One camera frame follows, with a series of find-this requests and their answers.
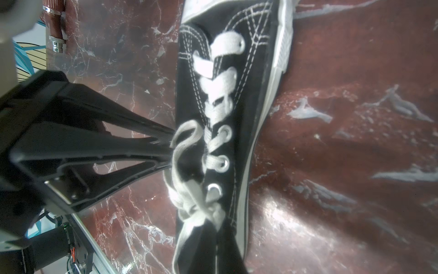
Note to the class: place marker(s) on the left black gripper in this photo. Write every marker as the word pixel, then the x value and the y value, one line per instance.
pixel 52 157

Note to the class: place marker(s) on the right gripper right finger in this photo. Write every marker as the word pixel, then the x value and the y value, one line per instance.
pixel 228 258

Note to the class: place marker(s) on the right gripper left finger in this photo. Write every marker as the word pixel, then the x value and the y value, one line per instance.
pixel 198 253

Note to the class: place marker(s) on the white shoelace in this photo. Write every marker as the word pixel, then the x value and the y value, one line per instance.
pixel 195 206

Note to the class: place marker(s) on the black white canvas sneaker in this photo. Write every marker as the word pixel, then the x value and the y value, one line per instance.
pixel 267 28

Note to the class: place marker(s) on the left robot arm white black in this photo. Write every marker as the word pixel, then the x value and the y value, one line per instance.
pixel 50 236

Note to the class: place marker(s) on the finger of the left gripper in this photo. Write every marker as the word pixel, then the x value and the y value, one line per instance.
pixel 90 105

